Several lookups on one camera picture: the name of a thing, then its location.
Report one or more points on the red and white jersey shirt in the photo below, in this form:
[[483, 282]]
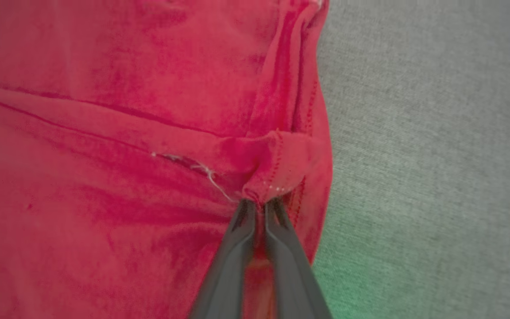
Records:
[[104, 155]]

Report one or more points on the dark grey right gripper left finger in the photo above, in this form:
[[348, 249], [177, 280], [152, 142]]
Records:
[[228, 270]]

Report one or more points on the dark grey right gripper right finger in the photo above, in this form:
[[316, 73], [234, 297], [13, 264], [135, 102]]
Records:
[[292, 274]]

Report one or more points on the grey fabric sofa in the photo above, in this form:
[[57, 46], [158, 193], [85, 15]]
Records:
[[436, 155]]

